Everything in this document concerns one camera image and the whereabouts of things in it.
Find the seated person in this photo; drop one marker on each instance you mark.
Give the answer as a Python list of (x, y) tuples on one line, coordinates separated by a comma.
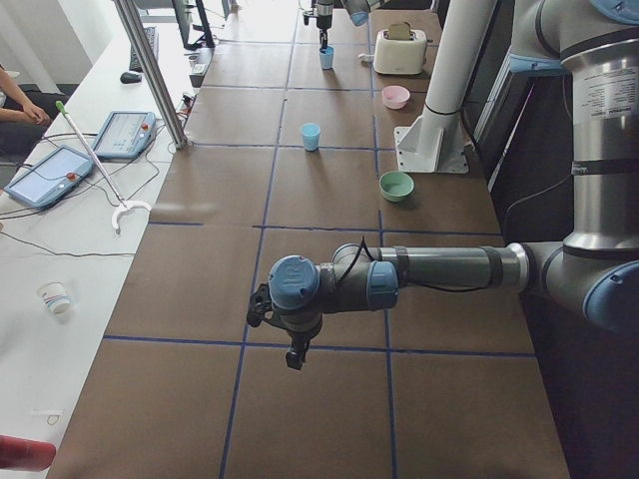
[(25, 117)]

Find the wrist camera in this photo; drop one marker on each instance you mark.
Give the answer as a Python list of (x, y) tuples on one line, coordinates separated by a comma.
[(260, 307), (308, 14)]

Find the aluminium camera post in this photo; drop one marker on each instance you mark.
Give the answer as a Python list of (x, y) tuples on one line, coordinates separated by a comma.
[(133, 26)]

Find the black computer mouse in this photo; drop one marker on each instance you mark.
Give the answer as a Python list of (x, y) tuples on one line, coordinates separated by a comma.
[(130, 77)]

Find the black monitor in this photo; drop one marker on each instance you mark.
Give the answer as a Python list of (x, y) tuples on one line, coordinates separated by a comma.
[(194, 26)]

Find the green bowl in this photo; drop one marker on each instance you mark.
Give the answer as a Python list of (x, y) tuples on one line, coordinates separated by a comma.
[(396, 186)]

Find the bread slice in toaster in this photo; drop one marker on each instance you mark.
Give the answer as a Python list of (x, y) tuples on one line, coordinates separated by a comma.
[(399, 31)]

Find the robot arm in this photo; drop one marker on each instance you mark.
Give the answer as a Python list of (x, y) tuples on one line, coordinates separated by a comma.
[(357, 10), (593, 272)]

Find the pink bowl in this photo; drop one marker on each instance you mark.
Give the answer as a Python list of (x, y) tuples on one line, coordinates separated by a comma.
[(395, 97)]

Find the paper cup on side table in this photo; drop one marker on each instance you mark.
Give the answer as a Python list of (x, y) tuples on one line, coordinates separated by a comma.
[(55, 297)]

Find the teach pendant near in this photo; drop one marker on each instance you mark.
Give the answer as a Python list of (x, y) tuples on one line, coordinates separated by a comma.
[(46, 183)]

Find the cream toaster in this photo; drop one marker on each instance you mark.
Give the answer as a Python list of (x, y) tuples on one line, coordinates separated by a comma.
[(399, 57)]

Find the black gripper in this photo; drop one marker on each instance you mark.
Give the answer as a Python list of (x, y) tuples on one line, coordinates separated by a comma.
[(299, 335), (324, 13)]

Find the teach pendant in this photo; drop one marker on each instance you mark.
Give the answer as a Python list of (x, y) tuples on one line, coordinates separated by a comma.
[(124, 136), (46, 183)]

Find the white reacher grabber stick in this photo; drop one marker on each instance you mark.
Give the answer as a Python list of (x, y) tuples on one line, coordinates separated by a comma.
[(124, 206)]

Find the teach pendant far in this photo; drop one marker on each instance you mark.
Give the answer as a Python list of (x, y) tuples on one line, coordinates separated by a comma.
[(124, 136)]

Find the light blue cup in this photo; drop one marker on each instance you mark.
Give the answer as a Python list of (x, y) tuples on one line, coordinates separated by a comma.
[(326, 57), (310, 133)]

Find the red cylinder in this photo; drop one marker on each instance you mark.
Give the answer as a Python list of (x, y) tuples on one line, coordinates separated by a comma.
[(26, 455)]

